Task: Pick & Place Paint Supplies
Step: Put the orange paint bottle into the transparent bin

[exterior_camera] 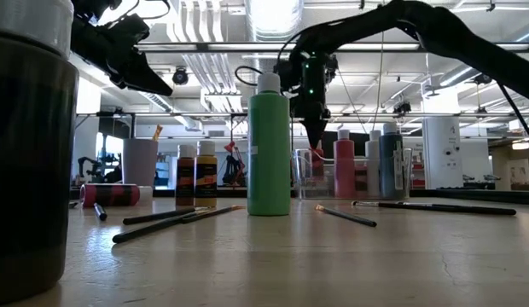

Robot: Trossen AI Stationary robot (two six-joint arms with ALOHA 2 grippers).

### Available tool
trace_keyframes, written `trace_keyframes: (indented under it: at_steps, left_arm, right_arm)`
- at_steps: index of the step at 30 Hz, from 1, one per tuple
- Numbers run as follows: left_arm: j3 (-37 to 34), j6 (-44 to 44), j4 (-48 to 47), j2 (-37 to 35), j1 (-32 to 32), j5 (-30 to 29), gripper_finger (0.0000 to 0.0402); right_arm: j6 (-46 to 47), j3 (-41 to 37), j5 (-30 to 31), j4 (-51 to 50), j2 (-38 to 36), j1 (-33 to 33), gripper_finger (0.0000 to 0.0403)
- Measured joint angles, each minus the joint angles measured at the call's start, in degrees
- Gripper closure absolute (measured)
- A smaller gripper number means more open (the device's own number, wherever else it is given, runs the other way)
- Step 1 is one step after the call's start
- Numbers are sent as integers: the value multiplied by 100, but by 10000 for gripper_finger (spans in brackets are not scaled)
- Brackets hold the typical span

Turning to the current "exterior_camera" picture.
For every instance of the large pink paint bottle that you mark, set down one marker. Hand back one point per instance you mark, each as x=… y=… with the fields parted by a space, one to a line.
x=344 y=170

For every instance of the lavender plastic cup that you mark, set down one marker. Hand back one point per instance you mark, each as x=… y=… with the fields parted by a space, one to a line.
x=140 y=164

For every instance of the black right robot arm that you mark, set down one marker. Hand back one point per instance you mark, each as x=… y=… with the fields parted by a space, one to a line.
x=460 y=42

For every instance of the red desk lamp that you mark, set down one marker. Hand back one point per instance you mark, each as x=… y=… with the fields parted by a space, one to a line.
x=230 y=147

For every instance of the small ochre paint bottle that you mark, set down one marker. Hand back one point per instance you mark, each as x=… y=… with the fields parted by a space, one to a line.
x=206 y=179

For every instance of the small brown paint bottle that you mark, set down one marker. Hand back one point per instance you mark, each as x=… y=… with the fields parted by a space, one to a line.
x=186 y=179

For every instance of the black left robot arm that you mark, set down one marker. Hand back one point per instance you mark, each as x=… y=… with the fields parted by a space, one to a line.
x=89 y=6

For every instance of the white round pillar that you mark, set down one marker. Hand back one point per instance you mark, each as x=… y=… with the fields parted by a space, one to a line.
x=441 y=162

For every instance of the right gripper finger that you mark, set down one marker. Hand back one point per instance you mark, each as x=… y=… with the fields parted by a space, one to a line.
x=314 y=130

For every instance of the clear plastic bin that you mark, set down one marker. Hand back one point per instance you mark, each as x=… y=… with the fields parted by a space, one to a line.
x=300 y=170

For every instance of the black paintbrush pale bristles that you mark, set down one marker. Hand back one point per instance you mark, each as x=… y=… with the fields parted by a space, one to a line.
x=158 y=216

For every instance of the small pink paint bottle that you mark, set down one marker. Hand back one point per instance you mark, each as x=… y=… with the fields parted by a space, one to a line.
x=361 y=181

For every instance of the black ceiling spotlight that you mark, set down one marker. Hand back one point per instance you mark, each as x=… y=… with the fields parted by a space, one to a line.
x=483 y=79
x=402 y=107
x=180 y=77

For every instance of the long black paintbrush silver ferrule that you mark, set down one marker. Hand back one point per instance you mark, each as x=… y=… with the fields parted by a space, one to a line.
x=439 y=208

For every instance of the background black robot arm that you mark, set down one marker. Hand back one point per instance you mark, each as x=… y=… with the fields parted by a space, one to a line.
x=91 y=164
x=232 y=168

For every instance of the large green paint bottle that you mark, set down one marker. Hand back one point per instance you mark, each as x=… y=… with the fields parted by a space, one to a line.
x=269 y=162

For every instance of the black background screen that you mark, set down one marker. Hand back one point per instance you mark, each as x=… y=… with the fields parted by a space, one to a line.
x=327 y=138

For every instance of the black fan paintbrush orange bristles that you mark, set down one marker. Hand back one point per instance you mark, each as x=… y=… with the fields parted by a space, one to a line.
x=213 y=213

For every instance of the long black ceiling rail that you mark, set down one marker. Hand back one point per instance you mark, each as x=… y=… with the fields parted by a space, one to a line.
x=460 y=114

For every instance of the black overhead light bar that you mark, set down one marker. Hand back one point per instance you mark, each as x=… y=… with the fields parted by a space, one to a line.
x=196 y=47

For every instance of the small red paint bottle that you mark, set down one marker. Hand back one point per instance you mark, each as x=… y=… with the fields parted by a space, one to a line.
x=318 y=164

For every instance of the large teal paint bottle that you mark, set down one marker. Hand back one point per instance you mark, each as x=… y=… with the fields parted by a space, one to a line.
x=389 y=170

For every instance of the glowing wall light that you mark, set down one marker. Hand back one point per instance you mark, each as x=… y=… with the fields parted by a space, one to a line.
x=520 y=145

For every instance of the black wall panel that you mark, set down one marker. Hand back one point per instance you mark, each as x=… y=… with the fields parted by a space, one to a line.
x=115 y=128

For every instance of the thin black paintbrush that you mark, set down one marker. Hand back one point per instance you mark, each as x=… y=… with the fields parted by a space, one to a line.
x=149 y=230

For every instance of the silver ventilation duct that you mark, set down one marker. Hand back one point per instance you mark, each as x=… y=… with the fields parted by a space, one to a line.
x=273 y=19

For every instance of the thin black paintbrush tan bristles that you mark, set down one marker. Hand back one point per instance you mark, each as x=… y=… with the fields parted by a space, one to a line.
x=350 y=217

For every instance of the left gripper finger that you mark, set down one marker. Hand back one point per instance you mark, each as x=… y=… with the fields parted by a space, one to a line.
x=143 y=77

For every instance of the magenta paint bottle black label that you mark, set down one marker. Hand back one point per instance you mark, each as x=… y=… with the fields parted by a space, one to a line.
x=111 y=195

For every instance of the large white paint bottle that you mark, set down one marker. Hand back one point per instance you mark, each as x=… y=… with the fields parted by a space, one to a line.
x=372 y=170

